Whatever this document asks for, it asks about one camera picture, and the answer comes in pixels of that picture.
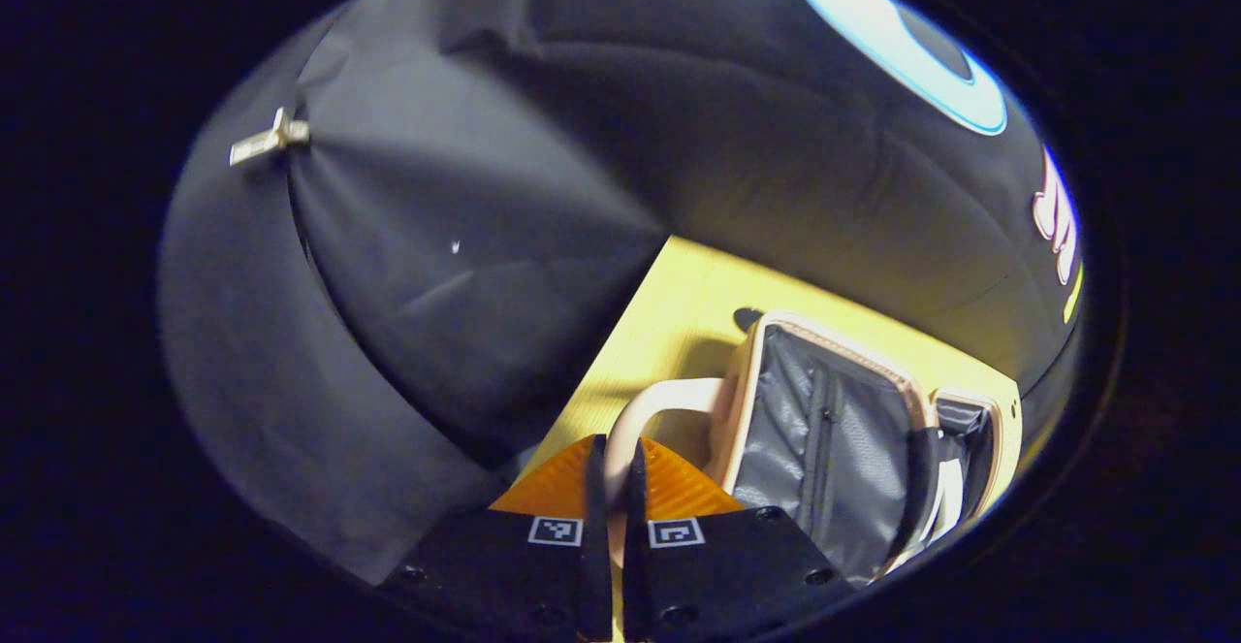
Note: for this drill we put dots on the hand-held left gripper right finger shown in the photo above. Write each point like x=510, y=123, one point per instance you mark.
x=635, y=546

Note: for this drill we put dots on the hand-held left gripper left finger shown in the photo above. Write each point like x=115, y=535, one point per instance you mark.
x=596, y=546

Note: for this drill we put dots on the beige pink suitcase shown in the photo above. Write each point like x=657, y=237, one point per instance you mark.
x=843, y=449

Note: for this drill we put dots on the black backdrop cloth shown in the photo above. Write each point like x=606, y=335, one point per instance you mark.
x=465, y=187

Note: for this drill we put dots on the white cloth clip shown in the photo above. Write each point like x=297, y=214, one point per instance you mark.
x=271, y=138

